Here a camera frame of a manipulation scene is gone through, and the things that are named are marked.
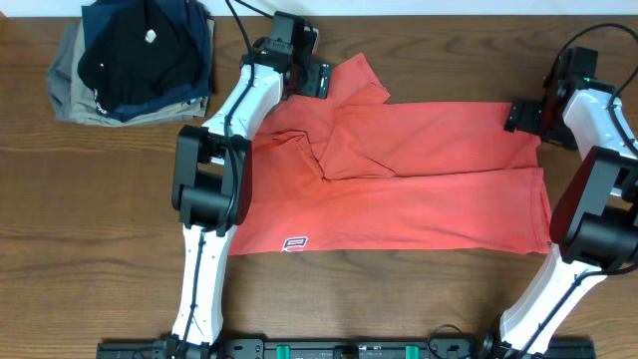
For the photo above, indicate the coral red t-shirt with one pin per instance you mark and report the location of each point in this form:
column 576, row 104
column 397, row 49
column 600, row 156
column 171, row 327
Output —
column 355, row 171

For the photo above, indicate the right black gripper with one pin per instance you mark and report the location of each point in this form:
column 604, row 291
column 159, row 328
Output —
column 520, row 117

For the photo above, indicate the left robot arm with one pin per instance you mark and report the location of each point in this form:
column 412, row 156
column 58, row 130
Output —
column 212, row 188

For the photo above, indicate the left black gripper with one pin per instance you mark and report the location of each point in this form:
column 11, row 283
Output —
column 319, row 80

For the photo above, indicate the grey folded garment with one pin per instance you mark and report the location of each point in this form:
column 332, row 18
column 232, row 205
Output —
column 59, row 74

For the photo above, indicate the khaki folded garment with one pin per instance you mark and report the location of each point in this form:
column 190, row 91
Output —
column 83, row 108

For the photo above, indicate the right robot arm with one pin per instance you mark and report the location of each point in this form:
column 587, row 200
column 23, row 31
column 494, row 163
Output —
column 590, row 241

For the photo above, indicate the navy folded garment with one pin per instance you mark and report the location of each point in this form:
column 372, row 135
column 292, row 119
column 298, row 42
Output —
column 188, row 13

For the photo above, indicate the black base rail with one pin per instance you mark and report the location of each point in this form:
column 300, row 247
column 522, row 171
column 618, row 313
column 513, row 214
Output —
column 458, row 348

